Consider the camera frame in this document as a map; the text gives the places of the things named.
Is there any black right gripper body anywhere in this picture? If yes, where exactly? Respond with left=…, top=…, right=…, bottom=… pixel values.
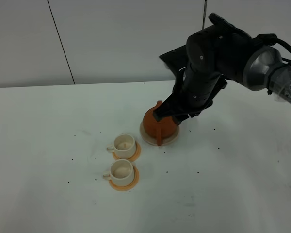
left=172, top=25, right=252, bottom=117

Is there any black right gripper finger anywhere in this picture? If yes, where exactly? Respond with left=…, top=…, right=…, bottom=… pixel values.
left=173, top=112, right=200, bottom=125
left=153, top=94, right=184, bottom=121

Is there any brown clay teapot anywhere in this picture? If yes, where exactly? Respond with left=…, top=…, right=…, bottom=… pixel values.
left=139, top=100, right=179, bottom=146

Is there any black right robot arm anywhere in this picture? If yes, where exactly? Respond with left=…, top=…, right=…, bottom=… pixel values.
left=153, top=25, right=291, bottom=125

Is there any beige round teapot saucer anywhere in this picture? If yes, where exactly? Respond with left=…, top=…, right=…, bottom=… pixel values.
left=139, top=121, right=180, bottom=146

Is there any orange coaster far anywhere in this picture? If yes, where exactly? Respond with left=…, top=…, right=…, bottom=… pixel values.
left=112, top=142, right=141, bottom=162

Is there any orange coaster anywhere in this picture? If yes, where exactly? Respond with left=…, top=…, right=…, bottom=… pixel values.
left=108, top=166, right=140, bottom=192
left=112, top=142, right=141, bottom=162

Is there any white teacup far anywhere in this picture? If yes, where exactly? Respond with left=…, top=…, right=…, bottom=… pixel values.
left=106, top=133, right=136, bottom=159

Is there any white teacup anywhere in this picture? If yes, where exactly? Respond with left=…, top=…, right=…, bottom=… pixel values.
left=102, top=159, right=135, bottom=187
left=106, top=133, right=136, bottom=159

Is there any orange coaster near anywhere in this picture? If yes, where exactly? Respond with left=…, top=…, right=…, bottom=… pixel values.
left=108, top=166, right=140, bottom=192

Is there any white teacup near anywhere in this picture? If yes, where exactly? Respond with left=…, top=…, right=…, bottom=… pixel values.
left=102, top=159, right=135, bottom=187

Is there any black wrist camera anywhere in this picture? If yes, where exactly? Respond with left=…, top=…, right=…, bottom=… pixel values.
left=159, top=45, right=188, bottom=76

